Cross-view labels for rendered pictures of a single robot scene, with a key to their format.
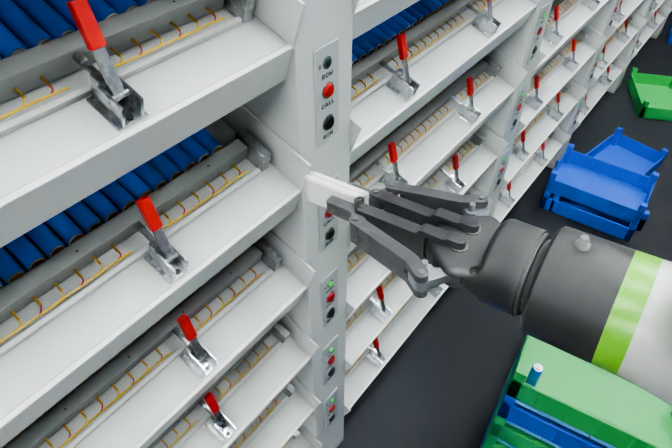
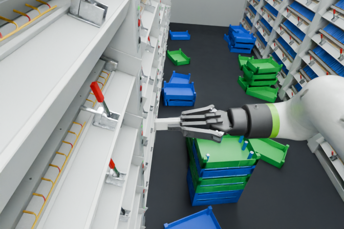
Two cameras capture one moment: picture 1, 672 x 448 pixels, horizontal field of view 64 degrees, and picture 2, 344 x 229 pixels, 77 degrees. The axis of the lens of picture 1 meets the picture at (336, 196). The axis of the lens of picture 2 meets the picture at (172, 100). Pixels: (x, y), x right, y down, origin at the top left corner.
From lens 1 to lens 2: 0.28 m
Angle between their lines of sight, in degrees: 30
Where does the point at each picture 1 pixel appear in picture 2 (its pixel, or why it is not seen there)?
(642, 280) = (274, 110)
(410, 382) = (156, 186)
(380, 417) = (153, 205)
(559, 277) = (257, 118)
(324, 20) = not seen: hidden behind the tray
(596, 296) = (267, 119)
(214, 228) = (121, 157)
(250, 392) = not seen: hidden behind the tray
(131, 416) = not seen: outside the picture
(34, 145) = (91, 151)
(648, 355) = (284, 128)
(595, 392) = (222, 154)
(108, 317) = (110, 213)
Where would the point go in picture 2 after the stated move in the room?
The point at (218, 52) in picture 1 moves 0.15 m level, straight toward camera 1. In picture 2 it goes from (116, 87) to (167, 119)
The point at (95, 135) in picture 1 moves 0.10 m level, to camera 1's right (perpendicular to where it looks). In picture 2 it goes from (108, 136) to (156, 115)
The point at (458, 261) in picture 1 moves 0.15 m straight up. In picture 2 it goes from (224, 126) to (240, 76)
